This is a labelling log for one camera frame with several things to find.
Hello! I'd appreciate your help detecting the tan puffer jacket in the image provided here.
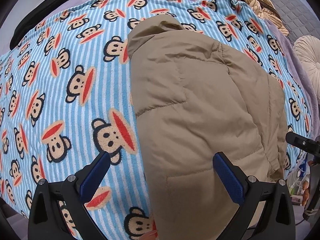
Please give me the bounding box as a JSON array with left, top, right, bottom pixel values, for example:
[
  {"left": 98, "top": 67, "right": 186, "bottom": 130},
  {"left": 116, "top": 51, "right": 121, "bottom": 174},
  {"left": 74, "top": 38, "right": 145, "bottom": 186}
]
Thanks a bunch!
[{"left": 127, "top": 15, "right": 287, "bottom": 239}]

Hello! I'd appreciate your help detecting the person's right hand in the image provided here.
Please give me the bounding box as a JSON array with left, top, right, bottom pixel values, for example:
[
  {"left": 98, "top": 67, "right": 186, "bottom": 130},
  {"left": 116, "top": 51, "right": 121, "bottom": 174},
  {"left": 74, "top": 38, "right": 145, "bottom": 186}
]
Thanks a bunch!
[{"left": 302, "top": 169, "right": 311, "bottom": 206}]

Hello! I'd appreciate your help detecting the round beige pleated cushion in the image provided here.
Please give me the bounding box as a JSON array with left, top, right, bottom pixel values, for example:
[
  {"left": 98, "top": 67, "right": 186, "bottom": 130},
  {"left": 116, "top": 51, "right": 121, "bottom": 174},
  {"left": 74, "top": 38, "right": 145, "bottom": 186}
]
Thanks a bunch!
[{"left": 293, "top": 35, "right": 320, "bottom": 102}]

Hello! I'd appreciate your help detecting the grey quilted headboard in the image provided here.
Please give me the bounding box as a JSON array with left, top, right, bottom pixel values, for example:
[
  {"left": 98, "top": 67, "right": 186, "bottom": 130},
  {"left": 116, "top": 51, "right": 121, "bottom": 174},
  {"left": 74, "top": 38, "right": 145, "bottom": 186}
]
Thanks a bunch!
[{"left": 271, "top": 0, "right": 319, "bottom": 43}]

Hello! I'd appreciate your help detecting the blue monkey print blanket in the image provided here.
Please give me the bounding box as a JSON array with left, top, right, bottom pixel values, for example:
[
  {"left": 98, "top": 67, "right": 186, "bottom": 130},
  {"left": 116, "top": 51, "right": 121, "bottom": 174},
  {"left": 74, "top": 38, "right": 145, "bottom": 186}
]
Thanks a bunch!
[{"left": 1, "top": 0, "right": 318, "bottom": 239}]

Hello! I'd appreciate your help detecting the black folded garment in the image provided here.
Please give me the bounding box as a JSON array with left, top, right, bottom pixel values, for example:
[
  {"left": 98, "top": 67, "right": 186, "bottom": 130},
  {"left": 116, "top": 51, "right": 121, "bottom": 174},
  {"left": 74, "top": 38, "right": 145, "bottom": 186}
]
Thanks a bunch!
[{"left": 9, "top": 0, "right": 68, "bottom": 50}]

